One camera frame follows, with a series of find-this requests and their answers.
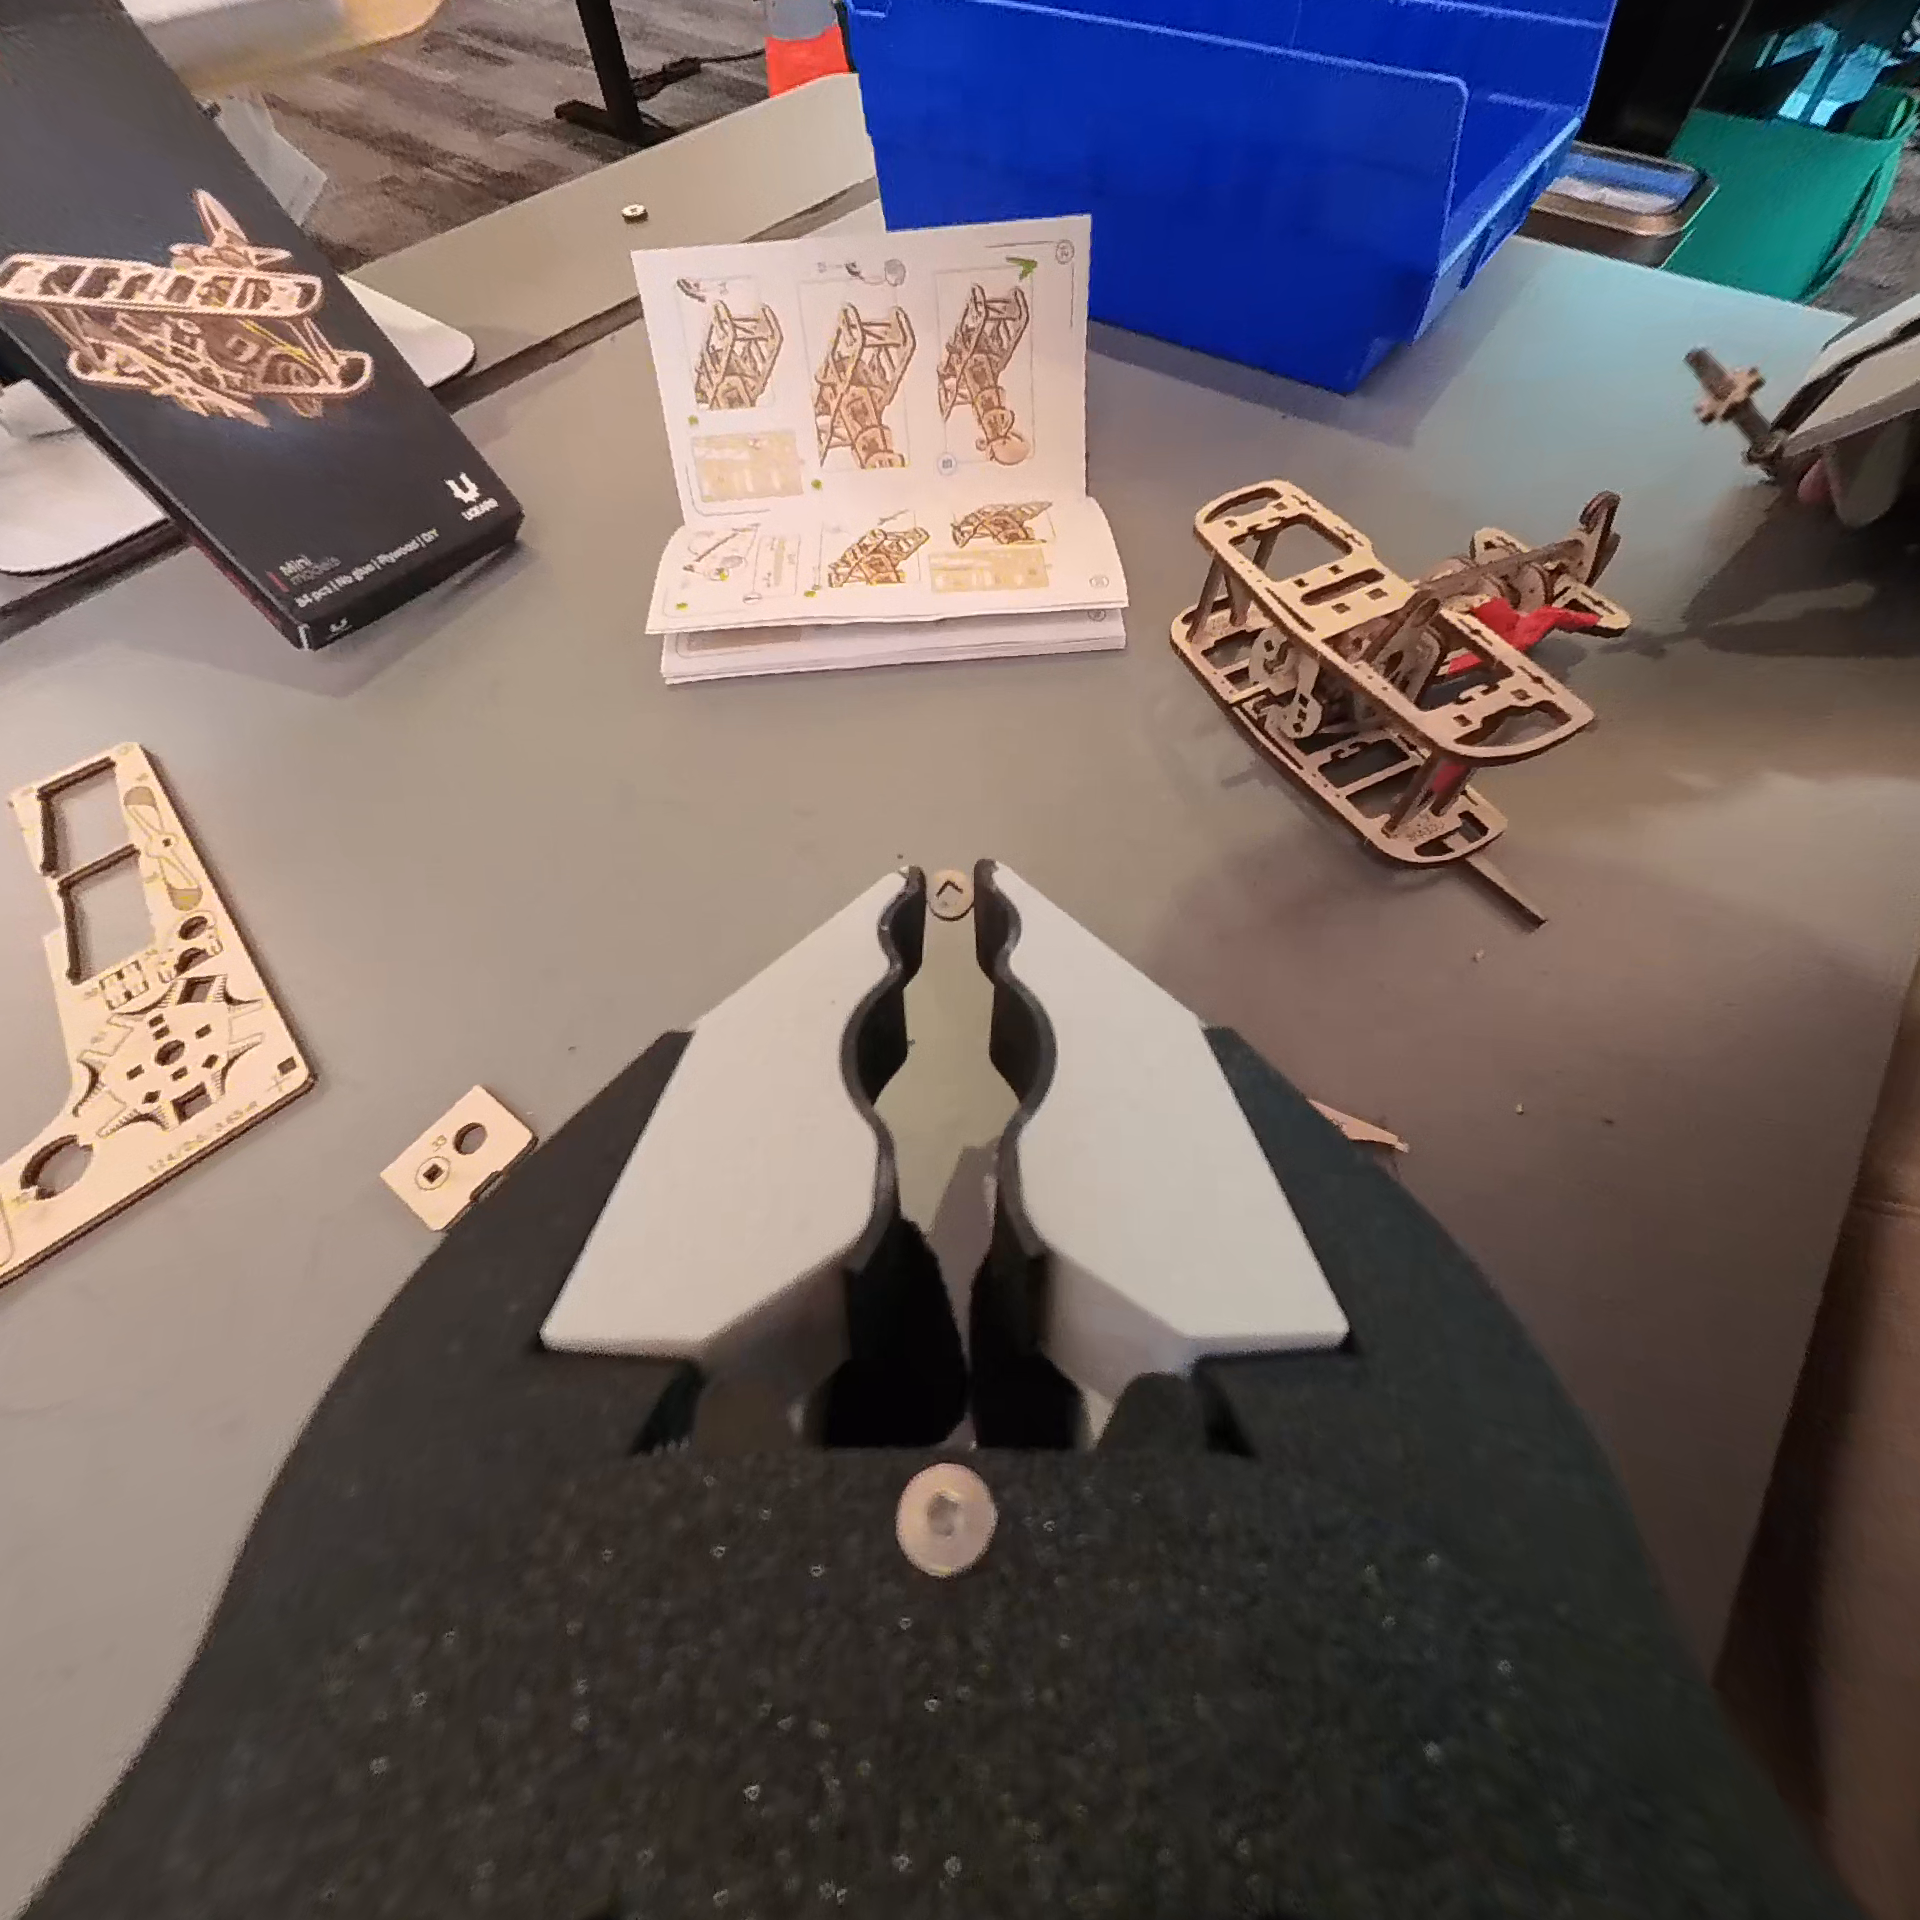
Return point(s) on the grey desk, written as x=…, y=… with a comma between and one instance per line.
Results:
x=523, y=839

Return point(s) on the blue plastic bin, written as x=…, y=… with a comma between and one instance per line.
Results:
x=1201, y=196

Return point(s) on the small wood scrap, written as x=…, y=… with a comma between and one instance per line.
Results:
x=1358, y=1125

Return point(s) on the orange cone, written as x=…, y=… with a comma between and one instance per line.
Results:
x=803, y=53

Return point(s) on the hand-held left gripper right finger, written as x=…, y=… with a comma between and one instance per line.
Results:
x=1185, y=1186

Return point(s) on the black table leg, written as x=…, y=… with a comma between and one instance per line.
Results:
x=608, y=61

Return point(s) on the wooden biplane model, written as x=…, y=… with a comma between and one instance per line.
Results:
x=1440, y=596

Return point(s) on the plywood part sheet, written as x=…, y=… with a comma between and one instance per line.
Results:
x=248, y=1075

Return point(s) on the small plywood offcut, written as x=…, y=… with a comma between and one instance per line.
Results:
x=451, y=1200

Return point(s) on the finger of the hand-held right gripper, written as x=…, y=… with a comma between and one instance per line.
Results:
x=1882, y=341
x=1882, y=435

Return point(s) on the small round wooden part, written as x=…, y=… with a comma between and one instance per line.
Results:
x=950, y=896

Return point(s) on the thin wooden stick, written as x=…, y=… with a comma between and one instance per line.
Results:
x=1500, y=890

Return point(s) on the white instruction booklet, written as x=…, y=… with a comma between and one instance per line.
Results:
x=884, y=579

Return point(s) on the green bag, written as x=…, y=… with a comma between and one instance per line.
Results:
x=1785, y=196

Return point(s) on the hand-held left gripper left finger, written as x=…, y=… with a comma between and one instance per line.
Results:
x=705, y=1186

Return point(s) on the metal tin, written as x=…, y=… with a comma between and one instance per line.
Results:
x=1628, y=203

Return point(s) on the black model kit box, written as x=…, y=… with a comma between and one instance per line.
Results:
x=353, y=482

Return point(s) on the wooden axle part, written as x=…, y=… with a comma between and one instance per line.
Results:
x=1724, y=395

